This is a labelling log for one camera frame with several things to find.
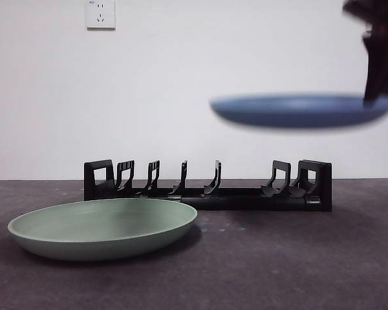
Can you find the white wall socket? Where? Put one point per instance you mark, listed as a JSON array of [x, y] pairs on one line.
[[101, 14]]

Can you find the light green round plate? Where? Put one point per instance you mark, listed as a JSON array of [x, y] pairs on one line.
[[100, 245]]

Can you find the blue round plate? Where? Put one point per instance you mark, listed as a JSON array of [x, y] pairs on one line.
[[294, 116]]

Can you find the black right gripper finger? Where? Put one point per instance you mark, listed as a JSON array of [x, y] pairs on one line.
[[383, 64]]

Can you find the black plastic plate rack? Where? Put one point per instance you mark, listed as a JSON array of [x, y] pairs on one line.
[[245, 203]]

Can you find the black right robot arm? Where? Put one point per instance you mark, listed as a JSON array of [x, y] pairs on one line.
[[384, 9]]

